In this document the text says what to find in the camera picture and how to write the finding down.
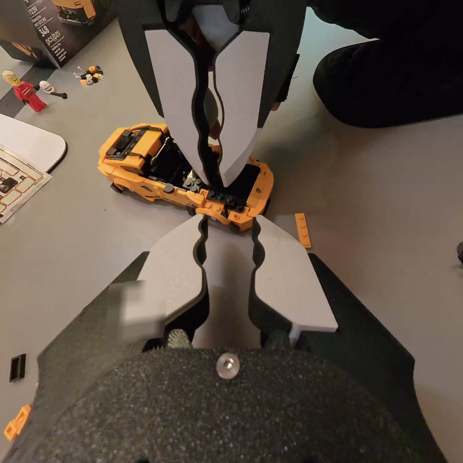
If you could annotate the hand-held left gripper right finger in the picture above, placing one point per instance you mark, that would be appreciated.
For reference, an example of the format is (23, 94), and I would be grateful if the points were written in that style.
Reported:
(289, 285)

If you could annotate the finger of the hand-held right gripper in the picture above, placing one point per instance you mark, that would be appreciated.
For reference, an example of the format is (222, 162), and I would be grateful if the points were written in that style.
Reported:
(173, 90)
(242, 101)

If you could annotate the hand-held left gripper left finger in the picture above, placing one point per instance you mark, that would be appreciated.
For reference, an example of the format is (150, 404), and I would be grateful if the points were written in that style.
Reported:
(177, 260)

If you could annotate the orange lego plate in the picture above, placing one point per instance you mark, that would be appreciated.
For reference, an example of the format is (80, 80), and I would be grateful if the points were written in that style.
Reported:
(303, 231)

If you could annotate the orange lego car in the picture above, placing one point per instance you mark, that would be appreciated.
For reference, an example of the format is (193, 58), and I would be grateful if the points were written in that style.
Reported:
(123, 170)

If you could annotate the person's right forearm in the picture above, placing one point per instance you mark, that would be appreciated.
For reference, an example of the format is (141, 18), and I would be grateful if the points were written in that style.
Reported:
(390, 83)

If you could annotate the small orange black lego assembly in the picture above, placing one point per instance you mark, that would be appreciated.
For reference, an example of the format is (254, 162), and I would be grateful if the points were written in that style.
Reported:
(90, 76)

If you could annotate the lego set box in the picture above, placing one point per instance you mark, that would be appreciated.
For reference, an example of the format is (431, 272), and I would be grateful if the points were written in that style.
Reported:
(47, 36)

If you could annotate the red lego minifigure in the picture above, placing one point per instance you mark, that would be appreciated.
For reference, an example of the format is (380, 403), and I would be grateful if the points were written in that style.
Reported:
(29, 96)

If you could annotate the pile of loose lego pieces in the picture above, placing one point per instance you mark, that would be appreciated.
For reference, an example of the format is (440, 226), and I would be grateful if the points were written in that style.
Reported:
(18, 421)

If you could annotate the sticker sheet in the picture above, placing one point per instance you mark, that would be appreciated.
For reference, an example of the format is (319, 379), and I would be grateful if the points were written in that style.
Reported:
(21, 188)

